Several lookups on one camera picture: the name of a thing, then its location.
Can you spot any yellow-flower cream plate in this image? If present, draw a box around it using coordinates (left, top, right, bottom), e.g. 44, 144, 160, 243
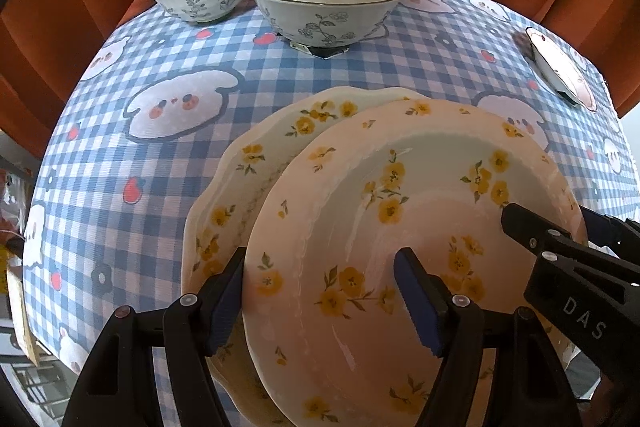
241, 98, 588, 427
181, 87, 431, 427

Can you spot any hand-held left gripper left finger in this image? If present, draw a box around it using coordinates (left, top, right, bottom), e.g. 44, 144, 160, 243
62, 247, 248, 427

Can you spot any wooden board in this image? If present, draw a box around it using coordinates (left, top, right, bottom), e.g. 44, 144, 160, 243
6, 264, 45, 368

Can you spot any orange curtain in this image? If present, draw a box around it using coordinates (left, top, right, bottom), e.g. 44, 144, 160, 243
0, 0, 640, 158

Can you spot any small white pink-rimmed plate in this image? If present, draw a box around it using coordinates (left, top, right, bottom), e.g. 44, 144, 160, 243
525, 27, 599, 112

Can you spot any blue checked bear-print tablecloth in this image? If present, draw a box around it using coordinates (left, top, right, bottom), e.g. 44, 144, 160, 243
22, 0, 626, 427

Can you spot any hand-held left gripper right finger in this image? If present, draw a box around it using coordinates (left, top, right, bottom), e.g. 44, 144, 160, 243
394, 247, 583, 427

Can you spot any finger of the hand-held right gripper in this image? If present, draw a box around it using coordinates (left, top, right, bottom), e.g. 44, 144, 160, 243
501, 203, 574, 258
582, 207, 640, 268

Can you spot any clear plastic bag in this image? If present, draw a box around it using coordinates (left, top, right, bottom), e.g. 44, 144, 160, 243
0, 167, 33, 253

